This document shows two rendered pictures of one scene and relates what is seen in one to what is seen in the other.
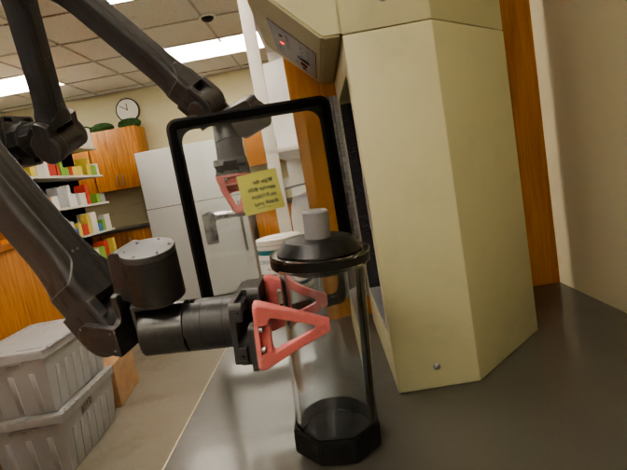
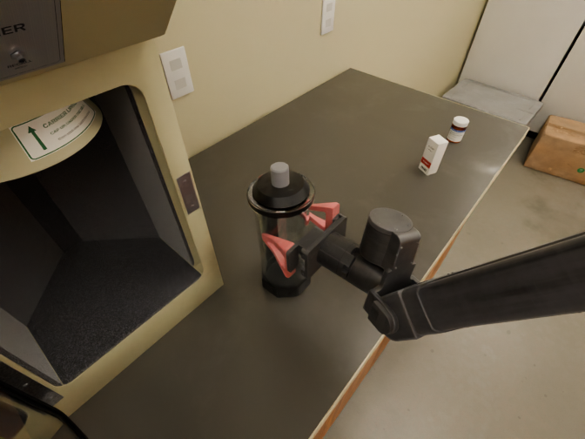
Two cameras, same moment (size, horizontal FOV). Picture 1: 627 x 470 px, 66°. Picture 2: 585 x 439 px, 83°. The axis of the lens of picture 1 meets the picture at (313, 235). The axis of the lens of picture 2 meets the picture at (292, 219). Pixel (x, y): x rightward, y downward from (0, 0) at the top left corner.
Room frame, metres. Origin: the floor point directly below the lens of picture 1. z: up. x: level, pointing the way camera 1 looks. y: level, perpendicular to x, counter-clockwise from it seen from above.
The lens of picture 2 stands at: (0.81, 0.26, 1.52)
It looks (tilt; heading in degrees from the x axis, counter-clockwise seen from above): 47 degrees down; 219
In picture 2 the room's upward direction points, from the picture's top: straight up
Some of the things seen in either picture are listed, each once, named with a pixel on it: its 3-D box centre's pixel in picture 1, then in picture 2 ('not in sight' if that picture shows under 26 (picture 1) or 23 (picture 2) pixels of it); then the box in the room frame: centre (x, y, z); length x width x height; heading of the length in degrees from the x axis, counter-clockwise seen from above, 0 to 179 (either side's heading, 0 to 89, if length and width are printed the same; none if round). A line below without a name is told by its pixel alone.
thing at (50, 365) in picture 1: (46, 363); not in sight; (2.49, 1.53, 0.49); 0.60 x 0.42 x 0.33; 178
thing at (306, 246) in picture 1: (317, 240); (280, 184); (0.51, 0.00, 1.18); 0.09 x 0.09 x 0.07
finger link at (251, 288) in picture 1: (287, 306); (289, 244); (0.55, 0.04, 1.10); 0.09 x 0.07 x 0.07; 89
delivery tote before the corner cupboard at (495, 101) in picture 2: not in sight; (483, 118); (-1.94, -0.06, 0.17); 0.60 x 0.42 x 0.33; 86
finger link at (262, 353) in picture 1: (285, 324); (314, 221); (0.48, 0.05, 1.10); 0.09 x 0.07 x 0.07; 88
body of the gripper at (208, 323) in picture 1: (222, 321); (337, 253); (0.52, 0.12, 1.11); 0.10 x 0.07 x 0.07; 178
